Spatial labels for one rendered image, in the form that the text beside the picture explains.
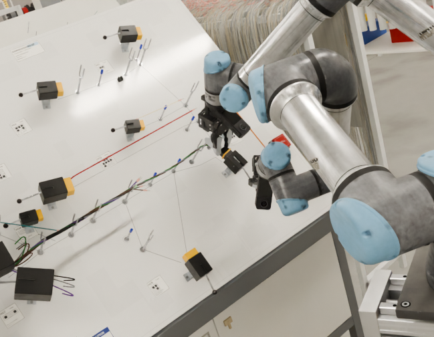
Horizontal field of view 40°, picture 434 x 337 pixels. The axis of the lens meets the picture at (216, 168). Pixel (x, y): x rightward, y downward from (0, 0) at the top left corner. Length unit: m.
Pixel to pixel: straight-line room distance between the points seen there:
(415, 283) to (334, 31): 1.88
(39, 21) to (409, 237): 4.55
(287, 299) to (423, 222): 1.14
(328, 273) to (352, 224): 1.23
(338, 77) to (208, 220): 0.76
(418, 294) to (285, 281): 0.97
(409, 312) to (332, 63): 0.52
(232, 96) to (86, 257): 0.62
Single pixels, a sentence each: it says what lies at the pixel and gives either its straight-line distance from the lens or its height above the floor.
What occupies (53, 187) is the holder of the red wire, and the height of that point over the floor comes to 1.31.
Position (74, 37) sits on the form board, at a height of 1.63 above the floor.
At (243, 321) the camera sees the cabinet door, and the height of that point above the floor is 0.69.
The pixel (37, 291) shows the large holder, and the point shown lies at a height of 1.15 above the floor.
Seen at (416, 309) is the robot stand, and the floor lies 1.16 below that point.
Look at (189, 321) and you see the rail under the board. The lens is 1.76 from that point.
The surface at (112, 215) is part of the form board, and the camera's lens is 1.80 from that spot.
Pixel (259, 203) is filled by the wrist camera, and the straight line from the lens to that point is 1.74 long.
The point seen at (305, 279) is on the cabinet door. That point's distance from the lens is 2.09.
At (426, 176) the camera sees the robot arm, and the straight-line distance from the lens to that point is 1.00.
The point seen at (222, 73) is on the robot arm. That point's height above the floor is 1.46.
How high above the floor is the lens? 1.82
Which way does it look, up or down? 21 degrees down
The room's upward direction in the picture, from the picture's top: 17 degrees counter-clockwise
